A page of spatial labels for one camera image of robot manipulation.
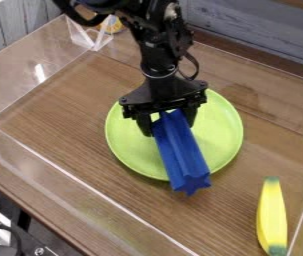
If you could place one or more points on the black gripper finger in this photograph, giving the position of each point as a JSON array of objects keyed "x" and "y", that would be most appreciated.
[
  {"x": 190, "y": 114},
  {"x": 144, "y": 124}
]

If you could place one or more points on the yellow labelled can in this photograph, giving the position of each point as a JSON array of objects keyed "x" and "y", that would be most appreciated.
[{"x": 112, "y": 25}]

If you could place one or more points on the clear acrylic tray wall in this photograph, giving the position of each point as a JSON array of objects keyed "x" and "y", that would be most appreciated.
[{"x": 61, "y": 175}]

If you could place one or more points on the clear acrylic corner bracket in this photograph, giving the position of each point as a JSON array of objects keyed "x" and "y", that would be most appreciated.
[{"x": 89, "y": 38}]

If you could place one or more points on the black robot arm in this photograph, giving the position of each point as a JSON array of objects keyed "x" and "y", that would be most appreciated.
[{"x": 160, "y": 32}]

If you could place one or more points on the blue star-shaped block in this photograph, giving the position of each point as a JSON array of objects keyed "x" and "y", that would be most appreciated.
[{"x": 186, "y": 167}]

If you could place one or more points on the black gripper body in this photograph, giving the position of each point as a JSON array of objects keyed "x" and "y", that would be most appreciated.
[{"x": 162, "y": 94}]

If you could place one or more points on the green plate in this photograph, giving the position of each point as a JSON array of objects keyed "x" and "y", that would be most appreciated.
[{"x": 218, "y": 131}]

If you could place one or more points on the yellow toy banana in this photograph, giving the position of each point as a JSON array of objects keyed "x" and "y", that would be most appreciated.
[{"x": 271, "y": 218}]

